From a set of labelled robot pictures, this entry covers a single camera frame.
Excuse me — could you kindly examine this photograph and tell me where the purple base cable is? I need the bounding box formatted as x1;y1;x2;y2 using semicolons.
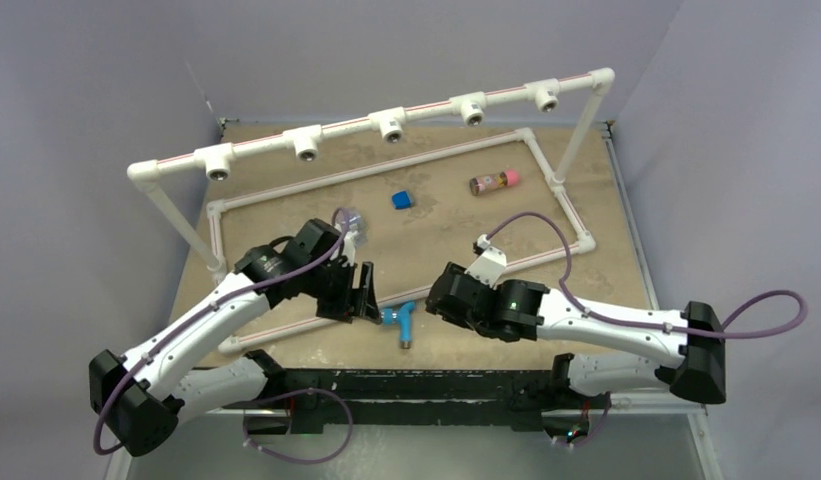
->
242;387;354;466

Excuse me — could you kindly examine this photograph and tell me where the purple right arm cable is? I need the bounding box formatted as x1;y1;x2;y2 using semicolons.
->
484;211;809;335

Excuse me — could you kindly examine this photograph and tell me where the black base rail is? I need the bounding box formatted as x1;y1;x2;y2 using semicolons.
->
237;368;609;435

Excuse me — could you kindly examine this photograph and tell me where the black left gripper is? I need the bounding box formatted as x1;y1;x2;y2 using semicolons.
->
302;259;380;324

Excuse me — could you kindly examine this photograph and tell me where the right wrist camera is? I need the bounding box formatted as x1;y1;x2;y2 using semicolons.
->
465;234;508;287

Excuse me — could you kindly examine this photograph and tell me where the clear box of clips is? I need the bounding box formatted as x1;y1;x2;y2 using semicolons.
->
345;208;368;247

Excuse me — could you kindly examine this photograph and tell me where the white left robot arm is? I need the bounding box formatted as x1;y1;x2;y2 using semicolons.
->
89;208;381;457

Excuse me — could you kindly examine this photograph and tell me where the blue water faucet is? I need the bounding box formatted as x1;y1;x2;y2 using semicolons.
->
381;301;415;349

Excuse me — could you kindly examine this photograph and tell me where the pink capped candy bottle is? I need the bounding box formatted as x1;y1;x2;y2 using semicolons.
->
468;169;521;196

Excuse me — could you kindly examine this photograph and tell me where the white PVC pipe frame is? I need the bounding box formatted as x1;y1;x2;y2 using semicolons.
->
126;66;616;356

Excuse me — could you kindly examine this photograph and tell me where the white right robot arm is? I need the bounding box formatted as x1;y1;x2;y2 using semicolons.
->
425;263;727;407

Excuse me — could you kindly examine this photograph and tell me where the blue rectangular box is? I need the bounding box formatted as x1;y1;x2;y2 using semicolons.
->
391;190;415;210

